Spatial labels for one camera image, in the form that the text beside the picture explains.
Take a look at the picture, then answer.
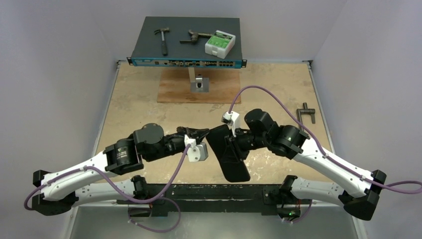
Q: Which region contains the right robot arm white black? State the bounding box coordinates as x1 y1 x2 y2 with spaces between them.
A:
221 109 387 221

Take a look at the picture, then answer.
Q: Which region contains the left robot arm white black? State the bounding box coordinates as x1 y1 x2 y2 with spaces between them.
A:
24 123 210 216

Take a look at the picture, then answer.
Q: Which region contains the white green plastic box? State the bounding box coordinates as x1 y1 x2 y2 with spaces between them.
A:
205 30 236 59

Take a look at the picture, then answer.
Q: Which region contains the metal stand bracket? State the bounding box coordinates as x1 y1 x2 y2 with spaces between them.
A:
188 67 210 93

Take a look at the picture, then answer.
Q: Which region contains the black zippered tool case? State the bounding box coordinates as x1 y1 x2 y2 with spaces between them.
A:
206 124 250 183

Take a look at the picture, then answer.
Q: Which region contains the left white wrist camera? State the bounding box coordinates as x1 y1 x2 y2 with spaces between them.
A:
184 135 209 162

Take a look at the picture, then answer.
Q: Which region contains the dark metal clamp bar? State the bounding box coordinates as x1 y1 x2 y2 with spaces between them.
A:
296 102 316 129

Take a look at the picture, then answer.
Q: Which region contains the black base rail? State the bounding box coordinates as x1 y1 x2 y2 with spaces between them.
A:
117 184 310 218

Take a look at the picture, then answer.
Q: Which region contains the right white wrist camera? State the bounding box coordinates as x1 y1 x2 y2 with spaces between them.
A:
221 111 240 137

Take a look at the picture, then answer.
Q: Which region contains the network switch rack unit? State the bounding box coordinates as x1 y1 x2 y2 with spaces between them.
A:
127 16 247 69

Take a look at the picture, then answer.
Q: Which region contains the rusty metal clamp tool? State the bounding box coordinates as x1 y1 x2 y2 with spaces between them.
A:
179 29 212 44

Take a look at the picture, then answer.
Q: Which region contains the claw hammer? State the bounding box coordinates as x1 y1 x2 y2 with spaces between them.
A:
154 27 170 56

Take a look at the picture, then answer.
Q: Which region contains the wooden board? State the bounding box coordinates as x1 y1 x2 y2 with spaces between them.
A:
157 67 240 104

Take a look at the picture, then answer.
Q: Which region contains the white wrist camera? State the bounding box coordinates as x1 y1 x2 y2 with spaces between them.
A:
184 135 209 162
221 111 240 137

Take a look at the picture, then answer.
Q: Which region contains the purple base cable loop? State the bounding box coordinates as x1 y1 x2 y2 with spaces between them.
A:
127 198 182 234

